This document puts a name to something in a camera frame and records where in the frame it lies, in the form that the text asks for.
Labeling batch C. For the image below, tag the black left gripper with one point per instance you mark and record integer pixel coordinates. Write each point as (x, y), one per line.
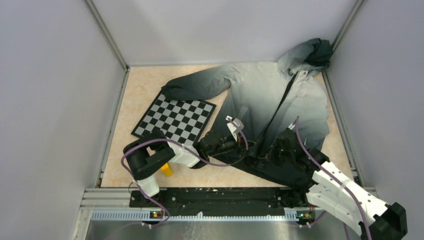
(240, 146)

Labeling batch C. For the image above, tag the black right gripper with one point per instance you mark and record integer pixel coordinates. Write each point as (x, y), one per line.
(270, 152)

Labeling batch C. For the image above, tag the grey gradient hooded jacket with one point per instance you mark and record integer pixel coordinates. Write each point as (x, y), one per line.
(266, 97)

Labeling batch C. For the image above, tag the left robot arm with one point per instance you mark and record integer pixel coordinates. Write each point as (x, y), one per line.
(145, 156)

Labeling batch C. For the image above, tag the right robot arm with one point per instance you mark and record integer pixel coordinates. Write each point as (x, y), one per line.
(317, 181)

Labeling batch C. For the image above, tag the black white checkerboard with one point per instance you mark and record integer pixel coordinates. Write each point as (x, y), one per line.
(181, 121)

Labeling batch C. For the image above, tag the yellow block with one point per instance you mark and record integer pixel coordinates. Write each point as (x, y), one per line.
(166, 170)

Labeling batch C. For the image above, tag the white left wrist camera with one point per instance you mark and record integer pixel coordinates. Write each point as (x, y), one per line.
(235, 126)

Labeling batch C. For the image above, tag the grey cable duct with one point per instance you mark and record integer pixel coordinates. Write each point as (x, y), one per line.
(147, 216)

